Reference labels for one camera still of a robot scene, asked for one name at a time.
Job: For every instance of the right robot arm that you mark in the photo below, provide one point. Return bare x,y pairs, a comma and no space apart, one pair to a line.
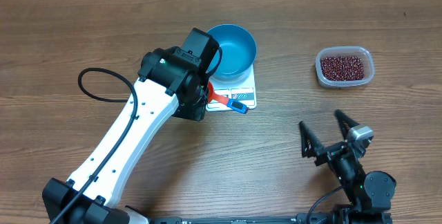
369,194

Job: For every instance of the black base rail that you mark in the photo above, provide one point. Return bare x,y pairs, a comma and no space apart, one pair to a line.
238,220

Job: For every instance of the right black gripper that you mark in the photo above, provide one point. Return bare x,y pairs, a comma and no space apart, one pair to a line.
311,146

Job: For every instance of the blue bowl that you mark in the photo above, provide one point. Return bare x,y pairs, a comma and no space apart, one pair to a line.
239,51

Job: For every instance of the clear plastic container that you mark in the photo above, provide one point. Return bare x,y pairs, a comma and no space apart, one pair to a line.
358,51

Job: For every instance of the red scoop with blue handle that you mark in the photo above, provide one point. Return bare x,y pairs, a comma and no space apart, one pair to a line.
235,102

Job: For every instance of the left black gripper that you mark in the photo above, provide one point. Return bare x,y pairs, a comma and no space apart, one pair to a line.
197,113

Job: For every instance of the white digital kitchen scale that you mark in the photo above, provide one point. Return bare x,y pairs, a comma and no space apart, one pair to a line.
242,89

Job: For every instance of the red beans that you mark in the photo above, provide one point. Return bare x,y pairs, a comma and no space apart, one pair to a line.
342,68

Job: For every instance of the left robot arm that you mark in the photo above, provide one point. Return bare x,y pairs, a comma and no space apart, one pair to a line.
171,82

